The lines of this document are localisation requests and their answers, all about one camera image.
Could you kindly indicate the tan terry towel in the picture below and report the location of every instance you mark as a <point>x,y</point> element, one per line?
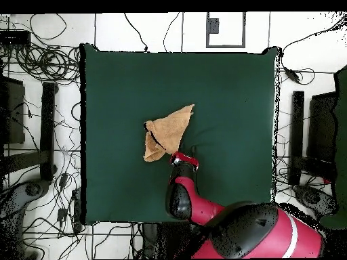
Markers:
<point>169,130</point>

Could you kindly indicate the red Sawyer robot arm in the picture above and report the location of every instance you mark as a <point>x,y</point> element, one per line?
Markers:
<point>257,235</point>

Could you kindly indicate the black flat panel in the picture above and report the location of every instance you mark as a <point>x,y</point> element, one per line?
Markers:
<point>15,113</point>
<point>322,127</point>

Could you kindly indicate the dark green table cloth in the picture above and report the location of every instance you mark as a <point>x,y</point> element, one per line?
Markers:
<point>122,94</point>

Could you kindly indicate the black power adapter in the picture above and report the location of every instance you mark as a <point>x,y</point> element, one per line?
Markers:
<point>292,75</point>

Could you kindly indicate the small grey box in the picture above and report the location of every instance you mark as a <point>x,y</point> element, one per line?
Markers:
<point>214,26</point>

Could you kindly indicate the grey chair base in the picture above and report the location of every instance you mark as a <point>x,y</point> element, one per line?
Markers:
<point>32,189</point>
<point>311,197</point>

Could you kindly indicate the green cloth sheet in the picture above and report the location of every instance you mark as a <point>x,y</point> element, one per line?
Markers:
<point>342,135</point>

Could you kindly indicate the black electronics box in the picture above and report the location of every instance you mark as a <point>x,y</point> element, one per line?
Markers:
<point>15,38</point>

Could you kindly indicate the grey square floor frame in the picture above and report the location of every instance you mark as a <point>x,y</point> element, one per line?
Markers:
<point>207,32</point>

